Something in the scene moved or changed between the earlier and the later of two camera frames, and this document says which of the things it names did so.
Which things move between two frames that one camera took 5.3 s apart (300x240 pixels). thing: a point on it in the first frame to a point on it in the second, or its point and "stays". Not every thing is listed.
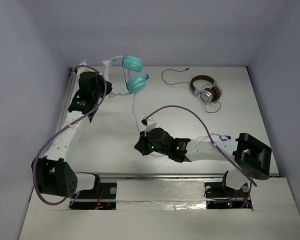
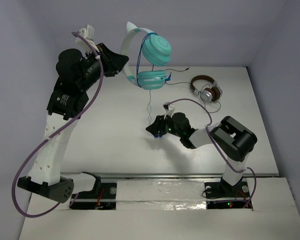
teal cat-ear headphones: x=135 y=84 to x=156 y=51
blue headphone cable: x=223 y=137 to x=140 y=85
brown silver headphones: x=209 y=94 stays
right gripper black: x=142 y=144 to x=158 y=125
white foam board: x=168 y=210 stays
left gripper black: x=81 y=106 to x=106 y=63
